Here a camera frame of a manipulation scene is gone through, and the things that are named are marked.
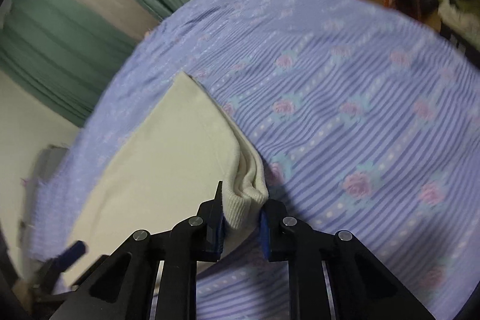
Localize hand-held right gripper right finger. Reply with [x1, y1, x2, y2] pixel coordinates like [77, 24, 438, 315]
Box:
[258, 199, 437, 320]

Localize purple floral blanket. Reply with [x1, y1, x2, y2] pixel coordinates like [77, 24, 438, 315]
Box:
[28, 0, 480, 320]

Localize grey padded headboard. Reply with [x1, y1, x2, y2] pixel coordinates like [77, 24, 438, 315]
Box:
[32, 145, 72, 201]

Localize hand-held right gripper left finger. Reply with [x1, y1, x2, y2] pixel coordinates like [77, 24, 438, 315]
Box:
[49, 181, 226, 320]

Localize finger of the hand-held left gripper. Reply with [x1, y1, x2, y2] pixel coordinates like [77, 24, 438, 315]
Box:
[54, 240, 89, 271]

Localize cream pants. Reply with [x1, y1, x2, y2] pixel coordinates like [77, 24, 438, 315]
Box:
[62, 70, 269, 292]

